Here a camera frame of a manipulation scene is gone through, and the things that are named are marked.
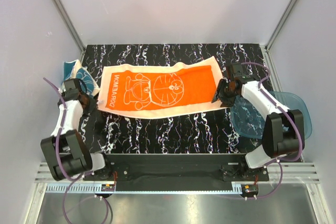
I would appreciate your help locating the slotted grey cable duct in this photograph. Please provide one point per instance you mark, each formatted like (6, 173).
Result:
(86, 188)

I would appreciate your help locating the small connector board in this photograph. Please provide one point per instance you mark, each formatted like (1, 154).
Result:
(108, 187)
(250, 189)

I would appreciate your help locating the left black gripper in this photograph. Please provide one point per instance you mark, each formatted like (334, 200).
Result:
(93, 105)

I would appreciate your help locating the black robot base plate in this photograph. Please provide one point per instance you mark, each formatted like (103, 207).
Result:
(177, 172)

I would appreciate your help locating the right aluminium frame post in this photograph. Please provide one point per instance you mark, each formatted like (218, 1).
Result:
(288, 10)

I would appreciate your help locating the left aluminium frame post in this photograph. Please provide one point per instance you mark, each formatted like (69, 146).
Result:
(69, 24)

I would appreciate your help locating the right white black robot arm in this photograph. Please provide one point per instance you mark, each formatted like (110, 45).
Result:
(283, 134)

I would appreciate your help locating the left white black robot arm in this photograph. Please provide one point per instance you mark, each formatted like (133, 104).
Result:
(64, 150)

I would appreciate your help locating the teal and cream towel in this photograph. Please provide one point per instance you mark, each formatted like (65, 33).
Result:
(74, 69)

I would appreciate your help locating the orange cartoon print towel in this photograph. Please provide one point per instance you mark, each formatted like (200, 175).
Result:
(155, 92)

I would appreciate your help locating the left small connector board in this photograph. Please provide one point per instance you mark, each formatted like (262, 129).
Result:
(108, 187)

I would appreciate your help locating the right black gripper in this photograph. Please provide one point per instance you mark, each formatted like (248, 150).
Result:
(227, 102)

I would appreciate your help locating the aluminium frame post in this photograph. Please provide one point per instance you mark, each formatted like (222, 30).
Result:
(288, 10)
(69, 24)

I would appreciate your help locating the right small connector board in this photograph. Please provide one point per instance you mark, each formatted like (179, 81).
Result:
(250, 189)

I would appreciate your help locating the aluminium front rail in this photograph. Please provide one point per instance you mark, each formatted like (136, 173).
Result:
(292, 173)

